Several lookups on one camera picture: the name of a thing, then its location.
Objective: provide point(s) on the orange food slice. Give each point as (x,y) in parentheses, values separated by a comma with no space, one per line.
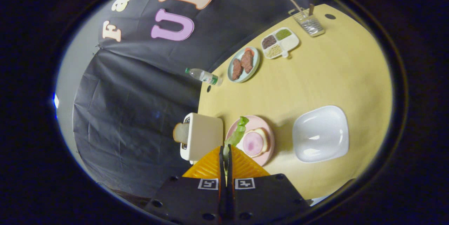
(249,50)

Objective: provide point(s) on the white divided grain dish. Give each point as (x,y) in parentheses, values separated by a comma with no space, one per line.
(280,42)

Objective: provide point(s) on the white square plate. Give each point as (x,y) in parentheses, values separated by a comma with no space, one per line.
(321,133)

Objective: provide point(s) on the brown bread slice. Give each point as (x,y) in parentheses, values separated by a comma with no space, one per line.
(180,133)

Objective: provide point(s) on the black backdrop cloth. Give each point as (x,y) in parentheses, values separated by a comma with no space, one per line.
(122,112)

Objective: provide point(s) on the clear plastic water bottle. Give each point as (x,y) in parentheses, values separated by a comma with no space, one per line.
(204,76)

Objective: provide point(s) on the short dark utensil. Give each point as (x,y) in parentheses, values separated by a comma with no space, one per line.
(311,9)

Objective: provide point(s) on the thin wooden stick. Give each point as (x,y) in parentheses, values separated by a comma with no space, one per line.
(296,6)

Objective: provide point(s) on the clear glass utensil holder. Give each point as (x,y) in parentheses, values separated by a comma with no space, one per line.
(310,25)

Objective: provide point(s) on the green lettuce leaf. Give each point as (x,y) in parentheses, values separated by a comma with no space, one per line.
(238,133)

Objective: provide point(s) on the pink ham slice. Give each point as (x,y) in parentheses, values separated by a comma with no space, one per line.
(253,143)

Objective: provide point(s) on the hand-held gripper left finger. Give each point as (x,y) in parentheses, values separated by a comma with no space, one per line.
(196,197)

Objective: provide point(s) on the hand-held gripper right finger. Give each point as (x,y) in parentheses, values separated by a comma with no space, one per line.
(259,197)

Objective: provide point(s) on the white toaster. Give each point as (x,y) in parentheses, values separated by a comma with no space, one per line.
(205,137)

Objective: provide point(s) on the brown meat piece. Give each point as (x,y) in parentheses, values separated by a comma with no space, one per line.
(247,61)
(236,69)

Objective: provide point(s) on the pink round plate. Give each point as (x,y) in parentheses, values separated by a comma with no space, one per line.
(268,126)

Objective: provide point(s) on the pale green plate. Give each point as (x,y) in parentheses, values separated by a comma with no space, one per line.
(256,64)

